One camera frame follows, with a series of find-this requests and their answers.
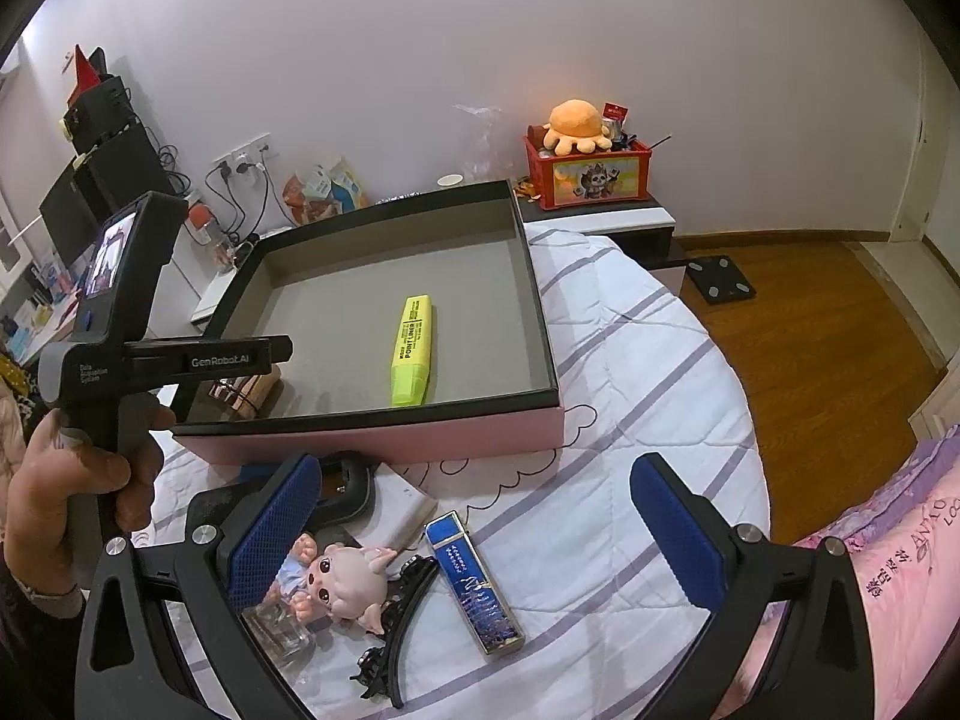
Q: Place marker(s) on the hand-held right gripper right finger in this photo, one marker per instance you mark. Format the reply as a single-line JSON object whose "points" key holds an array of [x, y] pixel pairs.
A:
{"points": [[675, 532]]}

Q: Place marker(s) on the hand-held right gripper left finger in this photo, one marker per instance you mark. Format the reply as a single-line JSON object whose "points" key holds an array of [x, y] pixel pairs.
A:
{"points": [[274, 525]]}

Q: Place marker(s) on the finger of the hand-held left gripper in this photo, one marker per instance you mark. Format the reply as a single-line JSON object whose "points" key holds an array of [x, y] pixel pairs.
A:
{"points": [[225, 360]]}

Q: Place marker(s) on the pink doll figure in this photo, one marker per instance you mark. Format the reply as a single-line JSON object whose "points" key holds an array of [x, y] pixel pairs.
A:
{"points": [[345, 577]]}

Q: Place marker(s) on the clear glass perfume bottle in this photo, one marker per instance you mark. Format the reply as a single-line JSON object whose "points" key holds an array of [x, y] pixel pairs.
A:
{"points": [[281, 630]]}

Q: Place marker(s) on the white plug adapter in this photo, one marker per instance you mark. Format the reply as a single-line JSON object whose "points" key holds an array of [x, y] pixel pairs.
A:
{"points": [[397, 506]]}

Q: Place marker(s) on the pink box with black rim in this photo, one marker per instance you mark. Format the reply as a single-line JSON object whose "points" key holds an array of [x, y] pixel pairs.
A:
{"points": [[337, 300]]}

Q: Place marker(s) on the black strip with silver buttons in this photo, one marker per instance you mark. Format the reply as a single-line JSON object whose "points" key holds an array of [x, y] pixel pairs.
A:
{"points": [[399, 626]]}

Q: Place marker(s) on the yellow highlighter pen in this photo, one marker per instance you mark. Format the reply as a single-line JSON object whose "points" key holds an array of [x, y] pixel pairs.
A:
{"points": [[412, 352]]}

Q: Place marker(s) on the blue battery pack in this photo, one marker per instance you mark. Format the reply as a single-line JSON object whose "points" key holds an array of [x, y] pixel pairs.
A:
{"points": [[472, 585]]}

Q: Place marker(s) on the person's left forearm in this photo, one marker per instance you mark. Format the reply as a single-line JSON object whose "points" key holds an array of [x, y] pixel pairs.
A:
{"points": [[34, 652]]}

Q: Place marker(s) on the person's left hand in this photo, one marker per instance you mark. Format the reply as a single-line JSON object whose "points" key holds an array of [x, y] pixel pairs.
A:
{"points": [[52, 510]]}

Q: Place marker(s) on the white flat board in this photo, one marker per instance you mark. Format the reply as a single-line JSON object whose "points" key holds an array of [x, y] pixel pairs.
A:
{"points": [[217, 296]]}

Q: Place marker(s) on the white desk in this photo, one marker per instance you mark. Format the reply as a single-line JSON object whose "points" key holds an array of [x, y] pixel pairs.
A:
{"points": [[180, 270]]}

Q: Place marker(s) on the small cosmetic bottles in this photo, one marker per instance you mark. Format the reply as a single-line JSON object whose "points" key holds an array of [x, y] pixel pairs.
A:
{"points": [[229, 247]]}

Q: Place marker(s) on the orange lid jar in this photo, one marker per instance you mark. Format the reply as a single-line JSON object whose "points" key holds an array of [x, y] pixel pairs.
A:
{"points": [[201, 221]]}

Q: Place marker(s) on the black monitor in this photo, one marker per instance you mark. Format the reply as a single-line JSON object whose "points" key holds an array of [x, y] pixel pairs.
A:
{"points": [[67, 217]]}

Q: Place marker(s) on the orange snack bag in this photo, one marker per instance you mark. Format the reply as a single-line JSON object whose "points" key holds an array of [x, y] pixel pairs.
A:
{"points": [[298, 199]]}

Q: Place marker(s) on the blue white snack bag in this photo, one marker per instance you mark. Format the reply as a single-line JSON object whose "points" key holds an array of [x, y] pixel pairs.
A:
{"points": [[345, 187]]}

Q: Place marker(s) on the pink printed blanket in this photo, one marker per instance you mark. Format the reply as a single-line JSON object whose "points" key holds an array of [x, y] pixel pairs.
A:
{"points": [[900, 562]]}

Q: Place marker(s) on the black equipment stack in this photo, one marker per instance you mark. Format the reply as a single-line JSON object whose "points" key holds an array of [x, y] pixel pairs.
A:
{"points": [[112, 135]]}

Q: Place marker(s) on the black bathroom scale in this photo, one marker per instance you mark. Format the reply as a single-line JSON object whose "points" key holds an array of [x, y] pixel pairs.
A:
{"points": [[720, 279]]}

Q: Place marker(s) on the white paper cup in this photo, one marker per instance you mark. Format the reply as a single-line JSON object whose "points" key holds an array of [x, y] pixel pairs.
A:
{"points": [[451, 181]]}

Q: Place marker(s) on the white wardrobe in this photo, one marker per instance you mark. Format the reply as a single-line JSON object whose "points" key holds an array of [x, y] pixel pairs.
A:
{"points": [[937, 409]]}

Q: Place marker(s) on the red cone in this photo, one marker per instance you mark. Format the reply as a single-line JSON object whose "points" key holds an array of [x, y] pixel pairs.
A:
{"points": [[84, 75]]}

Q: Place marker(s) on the white and black nightstand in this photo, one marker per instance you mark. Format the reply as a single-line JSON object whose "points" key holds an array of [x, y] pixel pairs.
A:
{"points": [[600, 223]]}

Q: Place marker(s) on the clear plastic bag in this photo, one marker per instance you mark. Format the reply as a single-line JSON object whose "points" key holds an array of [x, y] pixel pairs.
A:
{"points": [[480, 142]]}

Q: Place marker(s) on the small orange wrappers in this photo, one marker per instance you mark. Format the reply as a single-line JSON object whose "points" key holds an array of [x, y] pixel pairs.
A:
{"points": [[526, 191]]}

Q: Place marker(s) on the red printed storage crate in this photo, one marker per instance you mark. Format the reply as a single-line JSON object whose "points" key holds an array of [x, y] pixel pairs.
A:
{"points": [[600, 180]]}

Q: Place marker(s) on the red packet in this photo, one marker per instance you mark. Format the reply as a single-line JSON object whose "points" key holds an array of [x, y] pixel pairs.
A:
{"points": [[615, 118]]}

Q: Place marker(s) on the orange octopus plush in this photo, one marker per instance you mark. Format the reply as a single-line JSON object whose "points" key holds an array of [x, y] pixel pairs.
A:
{"points": [[574, 124]]}

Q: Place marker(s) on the white wall outlet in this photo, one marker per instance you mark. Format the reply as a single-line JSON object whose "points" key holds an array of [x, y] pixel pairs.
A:
{"points": [[244, 156]]}

